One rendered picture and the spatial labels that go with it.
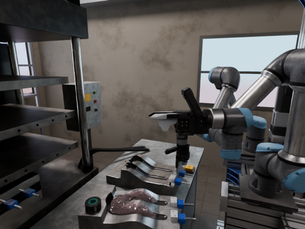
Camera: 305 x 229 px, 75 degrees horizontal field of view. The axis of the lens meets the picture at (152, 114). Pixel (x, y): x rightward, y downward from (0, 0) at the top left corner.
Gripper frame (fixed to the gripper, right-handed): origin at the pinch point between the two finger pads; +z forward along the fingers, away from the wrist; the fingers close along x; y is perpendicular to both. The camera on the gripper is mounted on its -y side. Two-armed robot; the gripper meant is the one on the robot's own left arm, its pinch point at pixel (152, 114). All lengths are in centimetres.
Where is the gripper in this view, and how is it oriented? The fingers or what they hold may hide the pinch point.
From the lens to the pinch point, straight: 69.2
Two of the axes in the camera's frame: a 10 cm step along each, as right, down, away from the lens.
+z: -10.0, 0.2, -0.9
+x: -0.9, -1.1, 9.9
